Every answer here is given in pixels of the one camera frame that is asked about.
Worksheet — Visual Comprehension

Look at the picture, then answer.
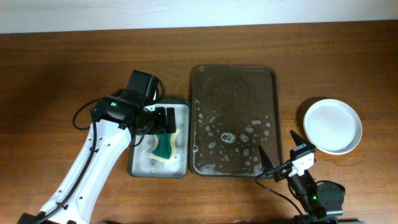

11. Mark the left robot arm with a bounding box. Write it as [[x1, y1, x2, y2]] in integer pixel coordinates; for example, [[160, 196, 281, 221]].
[[18, 70, 176, 223]]

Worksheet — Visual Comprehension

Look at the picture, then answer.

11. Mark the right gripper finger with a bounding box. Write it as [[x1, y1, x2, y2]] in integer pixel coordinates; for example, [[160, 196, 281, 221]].
[[258, 145, 275, 171], [290, 130, 316, 152]]

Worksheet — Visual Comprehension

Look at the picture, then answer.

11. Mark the large brown tray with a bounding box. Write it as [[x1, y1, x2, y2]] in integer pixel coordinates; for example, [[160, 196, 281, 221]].
[[190, 65, 283, 178]]

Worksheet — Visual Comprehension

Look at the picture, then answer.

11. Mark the green yellow sponge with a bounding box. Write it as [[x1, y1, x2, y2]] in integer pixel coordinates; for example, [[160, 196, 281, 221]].
[[150, 129, 179, 162]]

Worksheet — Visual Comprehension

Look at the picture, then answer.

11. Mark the small grey metal tray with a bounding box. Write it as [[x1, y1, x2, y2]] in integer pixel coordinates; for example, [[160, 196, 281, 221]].
[[127, 98, 190, 178]]

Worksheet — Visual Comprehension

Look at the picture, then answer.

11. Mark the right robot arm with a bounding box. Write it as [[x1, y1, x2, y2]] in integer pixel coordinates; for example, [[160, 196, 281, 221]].
[[255, 131, 361, 223]]

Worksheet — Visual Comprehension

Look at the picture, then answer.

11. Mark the pale green plate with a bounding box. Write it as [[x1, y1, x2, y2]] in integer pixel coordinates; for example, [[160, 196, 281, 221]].
[[303, 99, 363, 155]]

